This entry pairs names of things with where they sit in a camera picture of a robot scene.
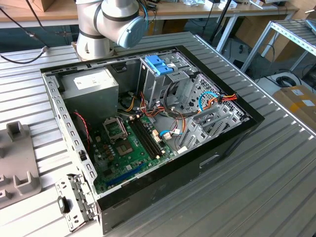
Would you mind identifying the grey metal disk bay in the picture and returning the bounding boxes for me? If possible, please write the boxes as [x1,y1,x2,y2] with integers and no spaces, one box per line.
[176,73,250,152]

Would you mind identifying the black RAM slot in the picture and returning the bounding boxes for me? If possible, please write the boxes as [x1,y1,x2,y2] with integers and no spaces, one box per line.
[132,119,158,159]
[135,118,161,157]
[138,117,165,155]
[128,120,155,160]

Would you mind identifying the grey metal drive cage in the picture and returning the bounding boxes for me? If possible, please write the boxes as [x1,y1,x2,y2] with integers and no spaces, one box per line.
[137,50,198,112]

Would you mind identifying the CPU socket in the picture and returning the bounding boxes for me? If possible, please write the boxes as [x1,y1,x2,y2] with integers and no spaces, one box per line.
[115,139,135,158]

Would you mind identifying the metal socket cover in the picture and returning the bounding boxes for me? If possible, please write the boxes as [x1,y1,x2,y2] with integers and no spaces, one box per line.
[102,117,129,145]

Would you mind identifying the black open PC case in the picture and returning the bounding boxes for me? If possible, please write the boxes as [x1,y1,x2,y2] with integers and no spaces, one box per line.
[40,45,266,235]

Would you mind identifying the blue expansion slot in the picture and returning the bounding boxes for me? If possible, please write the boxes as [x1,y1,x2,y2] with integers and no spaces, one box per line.
[106,162,146,188]

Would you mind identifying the green motherboard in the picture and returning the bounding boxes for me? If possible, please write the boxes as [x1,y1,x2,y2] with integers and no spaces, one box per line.
[90,115,177,196]

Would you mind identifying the grey power supply unit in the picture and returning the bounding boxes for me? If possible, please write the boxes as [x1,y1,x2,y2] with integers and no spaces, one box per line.
[59,67,119,124]

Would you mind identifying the black case fan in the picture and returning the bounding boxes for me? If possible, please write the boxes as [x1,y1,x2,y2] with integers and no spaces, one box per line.
[73,110,92,158]

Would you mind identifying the long wooden desk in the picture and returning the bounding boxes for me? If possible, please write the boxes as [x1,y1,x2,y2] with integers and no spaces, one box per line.
[0,0,301,29]

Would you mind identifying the large brown cardboard sheet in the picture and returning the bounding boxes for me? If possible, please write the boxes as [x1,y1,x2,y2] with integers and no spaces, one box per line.
[234,15,297,62]

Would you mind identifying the cardboard box with labels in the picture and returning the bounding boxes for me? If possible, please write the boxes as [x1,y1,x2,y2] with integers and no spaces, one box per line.
[272,85,316,125]

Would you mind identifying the grey parts rack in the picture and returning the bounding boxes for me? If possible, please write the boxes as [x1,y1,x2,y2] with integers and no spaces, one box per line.
[0,120,42,209]

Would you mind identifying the metal slat shelf table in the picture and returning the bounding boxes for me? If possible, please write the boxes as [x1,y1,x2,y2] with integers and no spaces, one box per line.
[240,19,316,75]

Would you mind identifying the brown wooden box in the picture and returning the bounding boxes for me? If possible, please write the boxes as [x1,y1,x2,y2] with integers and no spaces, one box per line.
[14,0,56,12]

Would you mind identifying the multicoloured wire bundle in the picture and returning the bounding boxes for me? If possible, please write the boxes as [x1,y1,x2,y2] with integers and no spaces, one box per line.
[117,90,188,139]

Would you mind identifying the blue wire white plug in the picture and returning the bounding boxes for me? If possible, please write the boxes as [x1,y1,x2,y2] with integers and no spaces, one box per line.
[159,129,185,141]

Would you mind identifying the yellow black wire bundle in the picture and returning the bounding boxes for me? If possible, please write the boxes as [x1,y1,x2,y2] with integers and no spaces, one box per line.
[123,92,137,112]

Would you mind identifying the blue data wire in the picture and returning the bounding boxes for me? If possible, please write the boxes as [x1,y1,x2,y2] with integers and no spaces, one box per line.
[197,91,220,114]

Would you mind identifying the red black twisted wire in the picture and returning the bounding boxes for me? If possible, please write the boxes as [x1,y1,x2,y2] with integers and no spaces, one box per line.
[73,111,90,151]

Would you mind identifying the orange red power wire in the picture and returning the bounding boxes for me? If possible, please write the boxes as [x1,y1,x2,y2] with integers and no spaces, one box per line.
[206,92,238,112]

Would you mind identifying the metal card retention bracket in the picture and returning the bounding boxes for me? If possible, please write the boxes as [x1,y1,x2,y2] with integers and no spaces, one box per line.
[54,173,101,233]

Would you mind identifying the coiled black cable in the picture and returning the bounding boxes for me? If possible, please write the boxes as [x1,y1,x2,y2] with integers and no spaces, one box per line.
[275,75,297,88]

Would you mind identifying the black cable with connector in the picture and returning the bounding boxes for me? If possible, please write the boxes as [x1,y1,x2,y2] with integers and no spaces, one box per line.
[0,7,50,65]
[24,0,79,38]

